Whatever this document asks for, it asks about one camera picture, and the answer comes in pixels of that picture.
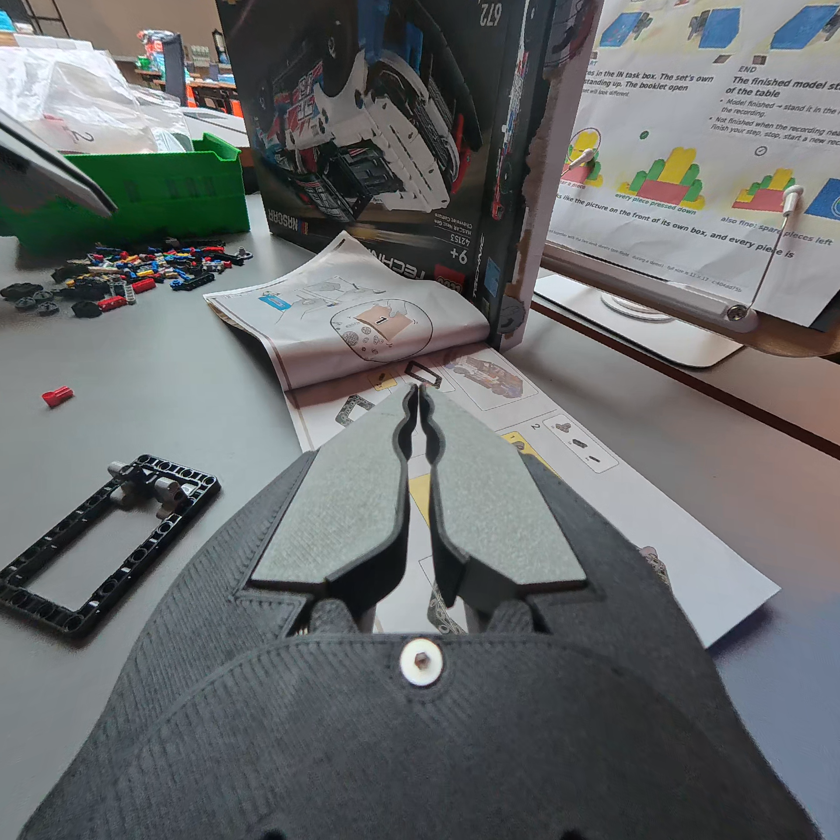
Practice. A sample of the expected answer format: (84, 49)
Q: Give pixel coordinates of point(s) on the printed instruction sheet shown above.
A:
(709, 144)

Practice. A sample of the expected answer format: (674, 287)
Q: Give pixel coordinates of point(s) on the green plastic bin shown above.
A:
(170, 190)

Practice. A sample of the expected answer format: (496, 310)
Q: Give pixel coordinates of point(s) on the background storage shelves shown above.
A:
(190, 72)

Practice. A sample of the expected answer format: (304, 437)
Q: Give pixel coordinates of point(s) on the black rectangular lego frame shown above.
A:
(164, 544)

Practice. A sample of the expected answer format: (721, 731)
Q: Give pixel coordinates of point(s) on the lego set cardboard box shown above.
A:
(394, 79)

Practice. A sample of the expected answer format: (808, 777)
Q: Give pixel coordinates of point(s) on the document holder stand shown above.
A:
(695, 348)

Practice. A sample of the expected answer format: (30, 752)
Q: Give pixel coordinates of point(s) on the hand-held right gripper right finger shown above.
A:
(505, 512)

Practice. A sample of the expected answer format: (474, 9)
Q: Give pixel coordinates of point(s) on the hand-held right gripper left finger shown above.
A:
(341, 512)

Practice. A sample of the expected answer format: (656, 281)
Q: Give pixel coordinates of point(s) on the lego instruction booklet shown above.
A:
(308, 321)

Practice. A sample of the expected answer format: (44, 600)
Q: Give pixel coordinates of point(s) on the small red lego piece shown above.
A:
(58, 396)

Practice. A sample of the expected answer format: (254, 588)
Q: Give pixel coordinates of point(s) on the pile of lego pieces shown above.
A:
(144, 262)

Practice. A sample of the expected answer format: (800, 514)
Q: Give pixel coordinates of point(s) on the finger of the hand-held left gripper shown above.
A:
(39, 151)

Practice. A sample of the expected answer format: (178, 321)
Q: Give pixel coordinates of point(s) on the clear plastic bag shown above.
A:
(85, 98)

